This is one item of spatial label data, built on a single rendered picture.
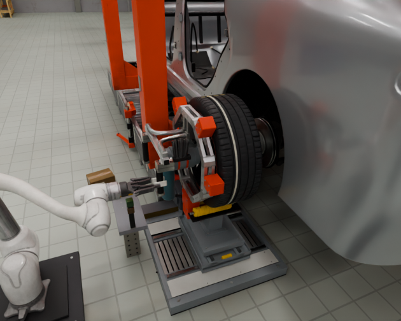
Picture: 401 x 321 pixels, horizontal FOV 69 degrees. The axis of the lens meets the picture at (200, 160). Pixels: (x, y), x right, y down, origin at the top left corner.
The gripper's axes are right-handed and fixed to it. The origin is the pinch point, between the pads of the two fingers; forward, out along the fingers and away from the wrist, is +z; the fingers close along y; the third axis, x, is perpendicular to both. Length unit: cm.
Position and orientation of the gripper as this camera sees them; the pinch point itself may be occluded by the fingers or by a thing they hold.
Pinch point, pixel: (159, 181)
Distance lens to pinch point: 155.0
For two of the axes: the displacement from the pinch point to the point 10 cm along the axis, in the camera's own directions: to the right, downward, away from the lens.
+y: 3.7, 4.9, -7.9
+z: 9.3, -1.7, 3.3
